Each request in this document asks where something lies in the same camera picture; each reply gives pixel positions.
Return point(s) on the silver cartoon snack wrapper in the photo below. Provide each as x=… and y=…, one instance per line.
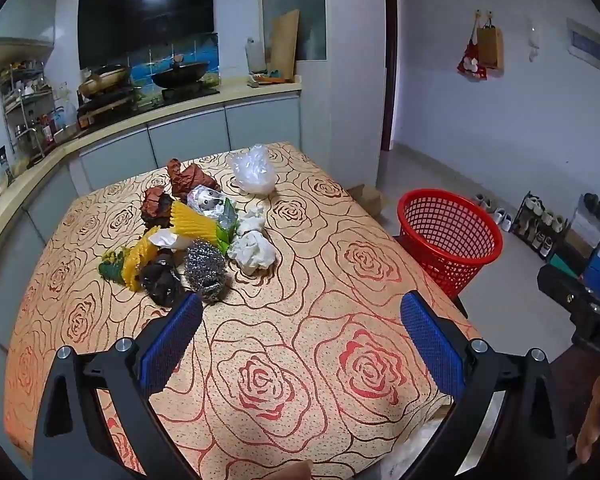
x=206, y=201

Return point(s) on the rose pattern tablecloth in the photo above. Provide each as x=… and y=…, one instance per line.
x=309, y=361

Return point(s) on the green yellow sponge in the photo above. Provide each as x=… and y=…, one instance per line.
x=111, y=265

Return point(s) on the shoe rack with shoes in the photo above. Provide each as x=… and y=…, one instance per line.
x=539, y=227

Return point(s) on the white tissue wad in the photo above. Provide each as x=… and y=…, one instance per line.
x=252, y=252

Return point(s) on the red hanging cloth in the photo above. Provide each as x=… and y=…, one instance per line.
x=470, y=66

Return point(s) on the wooden cutting board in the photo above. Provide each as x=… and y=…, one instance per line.
x=284, y=43

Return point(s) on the black range hood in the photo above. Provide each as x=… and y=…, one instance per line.
x=108, y=29

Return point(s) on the large yellow foam net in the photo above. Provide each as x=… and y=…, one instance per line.
x=188, y=223

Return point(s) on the steel wool scrubber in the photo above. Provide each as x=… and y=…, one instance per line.
x=205, y=271

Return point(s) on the framed wall panel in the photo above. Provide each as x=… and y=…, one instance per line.
x=583, y=42

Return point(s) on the clear plastic bag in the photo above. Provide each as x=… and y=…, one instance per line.
x=254, y=171

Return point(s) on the metal spice rack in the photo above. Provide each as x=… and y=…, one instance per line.
x=32, y=115

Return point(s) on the kitchen counter with cabinets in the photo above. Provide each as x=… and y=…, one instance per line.
x=236, y=116

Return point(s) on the brown hanging paper bag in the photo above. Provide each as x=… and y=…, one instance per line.
x=490, y=45

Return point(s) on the wall intercom phone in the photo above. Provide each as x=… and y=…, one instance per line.
x=533, y=40

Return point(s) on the brown paper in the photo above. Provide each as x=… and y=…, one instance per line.
x=184, y=180
x=156, y=208

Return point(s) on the person's right hand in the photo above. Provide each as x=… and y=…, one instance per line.
x=590, y=430

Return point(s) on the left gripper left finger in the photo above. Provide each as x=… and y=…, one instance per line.
x=72, y=439

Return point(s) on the white plastic jug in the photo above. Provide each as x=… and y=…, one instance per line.
x=255, y=56

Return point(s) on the beige frying pan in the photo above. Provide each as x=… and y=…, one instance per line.
x=103, y=79

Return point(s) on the cardboard box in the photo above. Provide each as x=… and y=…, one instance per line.
x=369, y=198

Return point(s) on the black gas stove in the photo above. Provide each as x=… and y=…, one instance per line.
x=130, y=101

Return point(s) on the green snack wrapper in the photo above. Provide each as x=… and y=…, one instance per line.
x=226, y=226

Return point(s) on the black plastic bag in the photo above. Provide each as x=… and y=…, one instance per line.
x=160, y=279

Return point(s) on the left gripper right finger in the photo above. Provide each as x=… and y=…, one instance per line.
x=528, y=439

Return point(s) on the black wok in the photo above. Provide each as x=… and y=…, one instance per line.
x=180, y=74

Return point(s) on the red plastic mesh basket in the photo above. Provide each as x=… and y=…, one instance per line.
x=449, y=236

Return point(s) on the small yellow foam net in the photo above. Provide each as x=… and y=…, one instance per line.
x=136, y=258

